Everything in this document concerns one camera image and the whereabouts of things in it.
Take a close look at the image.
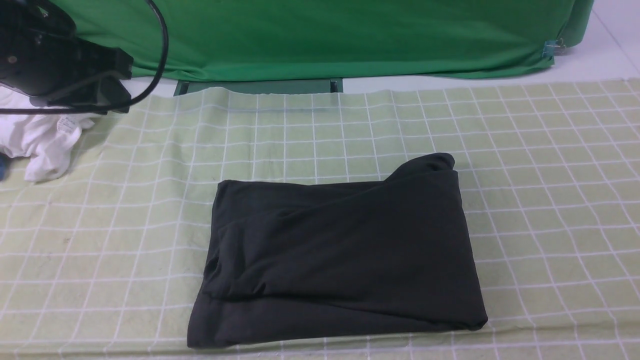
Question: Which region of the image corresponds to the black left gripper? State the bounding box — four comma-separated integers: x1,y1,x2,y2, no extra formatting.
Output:
30,39,134,109

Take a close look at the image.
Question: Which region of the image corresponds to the dark gray long-sleeved shirt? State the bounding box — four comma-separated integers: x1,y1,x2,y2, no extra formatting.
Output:
187,153,489,349

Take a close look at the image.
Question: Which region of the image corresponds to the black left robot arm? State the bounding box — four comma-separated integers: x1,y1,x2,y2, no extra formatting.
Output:
0,0,133,114

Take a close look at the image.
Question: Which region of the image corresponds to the crumpled white shirt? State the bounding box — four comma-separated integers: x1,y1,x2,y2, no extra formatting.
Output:
0,114,95,183

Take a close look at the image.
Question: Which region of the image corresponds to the blue object at edge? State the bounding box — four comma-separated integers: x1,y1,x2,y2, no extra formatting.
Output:
0,153,9,182

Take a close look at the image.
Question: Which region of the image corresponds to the green backdrop cloth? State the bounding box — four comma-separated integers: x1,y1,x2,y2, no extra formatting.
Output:
50,0,595,82

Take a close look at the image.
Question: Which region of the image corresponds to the light green checkered tablecloth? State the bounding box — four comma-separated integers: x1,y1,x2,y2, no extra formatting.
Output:
0,79,640,360

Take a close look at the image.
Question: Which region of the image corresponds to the teal binder clip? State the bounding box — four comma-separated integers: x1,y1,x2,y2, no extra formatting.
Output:
541,38,567,59

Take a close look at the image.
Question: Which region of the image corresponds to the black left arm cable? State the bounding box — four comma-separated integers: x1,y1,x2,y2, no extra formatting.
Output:
0,0,170,116

